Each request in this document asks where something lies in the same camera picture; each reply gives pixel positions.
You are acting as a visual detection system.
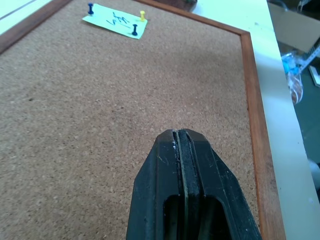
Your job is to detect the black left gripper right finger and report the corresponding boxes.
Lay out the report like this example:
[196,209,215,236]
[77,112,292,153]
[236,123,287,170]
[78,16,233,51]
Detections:
[177,128,263,240]

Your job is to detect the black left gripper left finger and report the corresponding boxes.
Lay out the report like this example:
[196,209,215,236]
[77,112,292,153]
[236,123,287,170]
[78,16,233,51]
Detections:
[125,129,187,240]

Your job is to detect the light green paper note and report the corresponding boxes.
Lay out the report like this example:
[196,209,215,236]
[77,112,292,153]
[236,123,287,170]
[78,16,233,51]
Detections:
[81,3,149,40]

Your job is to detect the clear plastic bag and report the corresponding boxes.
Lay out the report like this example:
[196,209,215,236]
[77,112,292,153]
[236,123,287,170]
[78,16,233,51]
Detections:
[281,49,313,105]

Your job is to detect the brown cardboard box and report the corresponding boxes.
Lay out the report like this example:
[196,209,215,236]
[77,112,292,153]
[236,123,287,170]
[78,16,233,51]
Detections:
[267,1,320,53]

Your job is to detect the dark brown object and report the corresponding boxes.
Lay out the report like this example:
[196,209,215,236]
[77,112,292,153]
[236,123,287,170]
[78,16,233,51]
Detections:
[172,0,198,11]

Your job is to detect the cork board with wooden frame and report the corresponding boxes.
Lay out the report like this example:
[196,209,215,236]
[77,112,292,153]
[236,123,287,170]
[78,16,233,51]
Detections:
[0,0,287,240]

